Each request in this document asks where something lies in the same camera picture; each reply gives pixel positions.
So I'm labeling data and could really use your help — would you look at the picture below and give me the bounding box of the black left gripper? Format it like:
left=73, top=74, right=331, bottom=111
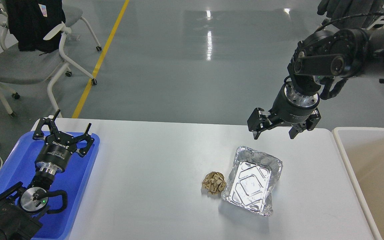
left=32, top=109, right=95, bottom=173

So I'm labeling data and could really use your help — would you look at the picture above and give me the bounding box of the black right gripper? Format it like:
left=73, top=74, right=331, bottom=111
left=247, top=82, right=321, bottom=140

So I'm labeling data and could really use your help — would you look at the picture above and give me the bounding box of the aluminium foil tray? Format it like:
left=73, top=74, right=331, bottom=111
left=221, top=146, right=283, bottom=217

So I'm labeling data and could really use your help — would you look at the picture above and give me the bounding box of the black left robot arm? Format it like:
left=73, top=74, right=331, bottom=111
left=0, top=110, right=95, bottom=240

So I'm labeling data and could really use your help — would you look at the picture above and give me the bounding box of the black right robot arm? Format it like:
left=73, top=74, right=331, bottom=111
left=247, top=12, right=384, bottom=139

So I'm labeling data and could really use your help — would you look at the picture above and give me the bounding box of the blue plastic tray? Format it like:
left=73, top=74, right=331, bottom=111
left=0, top=132, right=100, bottom=240

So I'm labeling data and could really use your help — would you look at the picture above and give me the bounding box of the grey white office chair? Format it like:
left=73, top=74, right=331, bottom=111
left=0, top=0, right=102, bottom=117

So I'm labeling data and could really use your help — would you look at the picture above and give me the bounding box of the crumpled brown paper ball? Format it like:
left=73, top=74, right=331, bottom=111
left=201, top=171, right=226, bottom=195

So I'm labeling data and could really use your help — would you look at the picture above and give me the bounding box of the beige plastic bin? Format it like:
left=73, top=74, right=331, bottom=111
left=332, top=127, right=384, bottom=240

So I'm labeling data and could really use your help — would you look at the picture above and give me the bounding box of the chair with dark coat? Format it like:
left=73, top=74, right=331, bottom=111
left=317, top=0, right=384, bottom=29

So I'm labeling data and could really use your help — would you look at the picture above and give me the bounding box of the black jacket on chair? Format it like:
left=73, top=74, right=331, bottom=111
left=4, top=0, right=66, bottom=53

